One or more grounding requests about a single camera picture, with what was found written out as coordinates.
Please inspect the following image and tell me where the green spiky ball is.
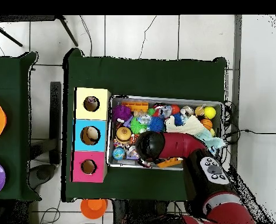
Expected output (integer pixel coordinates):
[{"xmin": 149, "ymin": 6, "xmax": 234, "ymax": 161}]
[{"xmin": 130, "ymin": 116, "xmax": 149, "ymax": 135}]

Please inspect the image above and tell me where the purple spiky toy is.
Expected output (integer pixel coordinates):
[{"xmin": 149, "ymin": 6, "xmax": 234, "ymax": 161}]
[{"xmin": 112, "ymin": 104, "xmax": 132, "ymax": 123}]

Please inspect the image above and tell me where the wooden box with three holes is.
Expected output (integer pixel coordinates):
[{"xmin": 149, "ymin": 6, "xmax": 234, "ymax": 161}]
[{"xmin": 71, "ymin": 87, "xmax": 111, "ymax": 183}]

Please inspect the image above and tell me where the black upright panel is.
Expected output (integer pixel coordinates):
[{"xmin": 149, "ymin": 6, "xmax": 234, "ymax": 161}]
[{"xmin": 50, "ymin": 81, "xmax": 62, "ymax": 165}]

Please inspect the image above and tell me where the cream waffle cloth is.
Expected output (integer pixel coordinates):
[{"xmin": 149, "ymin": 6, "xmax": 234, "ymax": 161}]
[{"xmin": 164, "ymin": 114, "xmax": 207, "ymax": 138}]

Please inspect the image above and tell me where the yellow ball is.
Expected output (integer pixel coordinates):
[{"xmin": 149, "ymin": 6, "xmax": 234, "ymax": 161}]
[{"xmin": 203, "ymin": 106, "xmax": 217, "ymax": 120}]

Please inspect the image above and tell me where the orange flat building brick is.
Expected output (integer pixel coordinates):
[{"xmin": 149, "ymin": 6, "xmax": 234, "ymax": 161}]
[{"xmin": 121, "ymin": 101, "xmax": 149, "ymax": 112}]

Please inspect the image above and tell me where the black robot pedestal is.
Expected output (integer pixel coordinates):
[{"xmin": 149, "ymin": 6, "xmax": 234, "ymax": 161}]
[{"xmin": 111, "ymin": 199, "xmax": 185, "ymax": 224}]

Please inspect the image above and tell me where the large blue spiky ball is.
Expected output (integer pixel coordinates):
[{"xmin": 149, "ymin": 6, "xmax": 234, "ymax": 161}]
[{"xmin": 148, "ymin": 116, "xmax": 165, "ymax": 133}]

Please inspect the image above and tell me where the black tripod stand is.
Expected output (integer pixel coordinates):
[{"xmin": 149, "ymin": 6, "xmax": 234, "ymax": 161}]
[{"xmin": 0, "ymin": 15, "xmax": 79, "ymax": 47}]

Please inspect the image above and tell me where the dark green tablecloth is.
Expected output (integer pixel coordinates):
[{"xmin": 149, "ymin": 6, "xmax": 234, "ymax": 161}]
[
  {"xmin": 0, "ymin": 51, "xmax": 42, "ymax": 202},
  {"xmin": 61, "ymin": 47, "xmax": 228, "ymax": 203}
]

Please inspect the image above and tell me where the orange studded building block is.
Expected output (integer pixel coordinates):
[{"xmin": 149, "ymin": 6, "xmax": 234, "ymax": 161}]
[{"xmin": 156, "ymin": 157, "xmax": 184, "ymax": 169}]

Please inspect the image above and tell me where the toy hamburger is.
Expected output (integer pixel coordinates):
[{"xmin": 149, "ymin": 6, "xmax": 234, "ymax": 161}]
[{"xmin": 115, "ymin": 126, "xmax": 132, "ymax": 144}]

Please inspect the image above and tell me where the orange toy basketball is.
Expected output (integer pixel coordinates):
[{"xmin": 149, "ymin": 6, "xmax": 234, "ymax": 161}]
[{"xmin": 200, "ymin": 118, "xmax": 213, "ymax": 131}]

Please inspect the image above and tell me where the black power cable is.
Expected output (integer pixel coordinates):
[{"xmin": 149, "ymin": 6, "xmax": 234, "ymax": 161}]
[{"xmin": 223, "ymin": 129, "xmax": 276, "ymax": 144}]

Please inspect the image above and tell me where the orange cup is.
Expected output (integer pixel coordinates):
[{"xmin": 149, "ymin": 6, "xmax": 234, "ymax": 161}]
[{"xmin": 80, "ymin": 198, "xmax": 109, "ymax": 220}]

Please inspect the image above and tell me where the light blue waffle cloth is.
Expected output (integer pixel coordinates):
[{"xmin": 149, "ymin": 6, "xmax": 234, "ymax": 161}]
[{"xmin": 195, "ymin": 129, "xmax": 226, "ymax": 155}]

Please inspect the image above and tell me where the grey rounded floor base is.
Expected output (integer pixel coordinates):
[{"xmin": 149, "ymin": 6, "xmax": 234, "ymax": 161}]
[{"xmin": 27, "ymin": 163, "xmax": 57, "ymax": 190}]

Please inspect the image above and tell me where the wire mesh bin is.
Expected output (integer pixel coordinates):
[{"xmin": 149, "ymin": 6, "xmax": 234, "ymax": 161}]
[{"xmin": 107, "ymin": 94, "xmax": 223, "ymax": 173}]

